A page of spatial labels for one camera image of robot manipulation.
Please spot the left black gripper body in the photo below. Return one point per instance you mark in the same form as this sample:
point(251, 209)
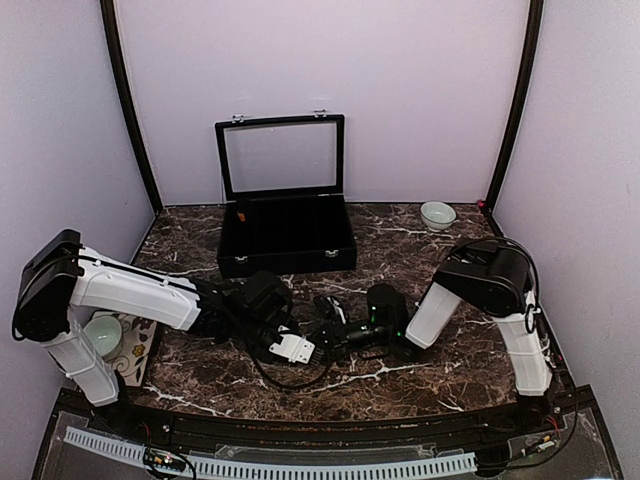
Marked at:
point(253, 334)

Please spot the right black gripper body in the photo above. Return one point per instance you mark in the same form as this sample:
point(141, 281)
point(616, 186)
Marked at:
point(343, 341)

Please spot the black display case glass lid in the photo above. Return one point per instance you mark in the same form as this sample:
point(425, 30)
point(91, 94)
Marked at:
point(287, 175)

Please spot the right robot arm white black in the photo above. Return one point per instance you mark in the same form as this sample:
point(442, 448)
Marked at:
point(495, 275)

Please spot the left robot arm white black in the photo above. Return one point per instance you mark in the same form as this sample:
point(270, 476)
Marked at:
point(65, 274)

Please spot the floral patterned mat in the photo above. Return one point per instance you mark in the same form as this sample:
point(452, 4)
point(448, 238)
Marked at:
point(138, 340)

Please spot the green circuit board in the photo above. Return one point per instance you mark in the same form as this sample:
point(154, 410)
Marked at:
point(160, 461)

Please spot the pale green bowl on mat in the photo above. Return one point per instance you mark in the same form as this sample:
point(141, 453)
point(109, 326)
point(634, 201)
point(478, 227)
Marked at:
point(105, 333)

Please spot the pale green bowl at back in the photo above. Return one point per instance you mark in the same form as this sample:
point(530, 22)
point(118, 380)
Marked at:
point(437, 216)

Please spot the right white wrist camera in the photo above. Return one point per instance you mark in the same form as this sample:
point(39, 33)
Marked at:
point(331, 309)

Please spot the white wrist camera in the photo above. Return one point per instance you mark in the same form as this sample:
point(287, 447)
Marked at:
point(331, 309)
point(293, 348)

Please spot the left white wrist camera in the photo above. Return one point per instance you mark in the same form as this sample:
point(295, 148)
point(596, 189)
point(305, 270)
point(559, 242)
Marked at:
point(293, 348)

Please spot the black front rail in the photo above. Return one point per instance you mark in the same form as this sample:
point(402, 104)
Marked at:
point(485, 428)

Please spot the white slotted cable duct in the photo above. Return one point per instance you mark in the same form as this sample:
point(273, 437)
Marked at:
point(234, 462)

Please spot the left black frame post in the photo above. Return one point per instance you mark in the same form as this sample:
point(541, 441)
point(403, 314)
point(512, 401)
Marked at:
point(128, 109)

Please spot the black frame post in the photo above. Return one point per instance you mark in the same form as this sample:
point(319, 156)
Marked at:
point(526, 64)
point(128, 109)

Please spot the right black frame post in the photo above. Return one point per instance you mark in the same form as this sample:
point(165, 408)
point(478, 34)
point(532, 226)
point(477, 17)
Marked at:
point(526, 64)

